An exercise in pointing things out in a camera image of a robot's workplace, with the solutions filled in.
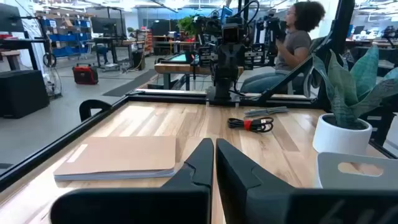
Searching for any dark computer monitor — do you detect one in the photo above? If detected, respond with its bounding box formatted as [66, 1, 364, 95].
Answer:
[90, 16, 118, 35]
[0, 2, 25, 33]

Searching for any green snake plant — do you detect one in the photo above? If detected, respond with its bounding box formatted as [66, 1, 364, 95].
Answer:
[312, 45, 398, 130]

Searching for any green leafy plant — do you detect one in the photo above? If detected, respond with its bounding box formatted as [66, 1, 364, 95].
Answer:
[176, 15, 197, 37]

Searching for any red and black case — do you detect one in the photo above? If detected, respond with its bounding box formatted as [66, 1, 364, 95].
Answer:
[72, 63, 100, 85]

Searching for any black USB-C cable red tie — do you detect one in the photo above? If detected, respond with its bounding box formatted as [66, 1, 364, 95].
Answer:
[226, 116, 275, 134]

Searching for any black cable bundle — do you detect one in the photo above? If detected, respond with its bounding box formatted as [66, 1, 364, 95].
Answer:
[42, 52, 63, 99]

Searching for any grey plastic bin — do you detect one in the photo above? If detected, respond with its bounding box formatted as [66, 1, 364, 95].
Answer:
[315, 151, 398, 190]

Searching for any dark side table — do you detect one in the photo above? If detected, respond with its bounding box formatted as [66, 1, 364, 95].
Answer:
[0, 37, 52, 72]

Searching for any black floor mat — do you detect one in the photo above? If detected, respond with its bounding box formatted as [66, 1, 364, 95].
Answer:
[102, 68, 159, 98]

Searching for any wooden workbench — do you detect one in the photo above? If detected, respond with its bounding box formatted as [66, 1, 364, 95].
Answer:
[154, 62, 245, 91]

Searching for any black cabinet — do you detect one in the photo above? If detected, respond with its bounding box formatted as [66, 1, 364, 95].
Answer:
[0, 70, 50, 119]

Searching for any dark office desk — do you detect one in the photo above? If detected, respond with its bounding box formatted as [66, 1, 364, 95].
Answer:
[93, 36, 146, 71]

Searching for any black frame bracket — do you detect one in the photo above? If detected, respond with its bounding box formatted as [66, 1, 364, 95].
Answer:
[78, 99, 112, 123]

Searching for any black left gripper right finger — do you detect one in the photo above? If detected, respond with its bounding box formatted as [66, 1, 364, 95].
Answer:
[216, 138, 398, 224]

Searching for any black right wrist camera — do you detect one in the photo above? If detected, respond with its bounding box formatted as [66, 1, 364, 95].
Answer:
[221, 24, 245, 44]

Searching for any grey braided USB-C cable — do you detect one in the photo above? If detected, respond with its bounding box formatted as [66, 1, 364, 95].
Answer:
[244, 106, 289, 118]

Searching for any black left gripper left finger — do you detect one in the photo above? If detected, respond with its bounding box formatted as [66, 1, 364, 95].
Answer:
[50, 138, 215, 224]

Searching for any person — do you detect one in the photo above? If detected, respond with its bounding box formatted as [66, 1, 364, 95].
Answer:
[239, 1, 326, 94]

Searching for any brown kraft notebook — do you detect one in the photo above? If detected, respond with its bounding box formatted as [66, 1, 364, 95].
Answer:
[53, 135, 177, 182]

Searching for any shelf with blue bins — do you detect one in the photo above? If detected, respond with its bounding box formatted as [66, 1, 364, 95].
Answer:
[35, 11, 93, 60]

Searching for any black aluminium table frame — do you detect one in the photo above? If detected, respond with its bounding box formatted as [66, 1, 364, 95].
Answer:
[0, 0, 398, 194]

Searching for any white plant pot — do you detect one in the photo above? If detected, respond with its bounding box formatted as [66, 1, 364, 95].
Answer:
[312, 113, 373, 156]

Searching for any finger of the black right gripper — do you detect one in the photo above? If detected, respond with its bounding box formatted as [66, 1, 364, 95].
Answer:
[222, 51, 231, 79]
[230, 51, 239, 79]

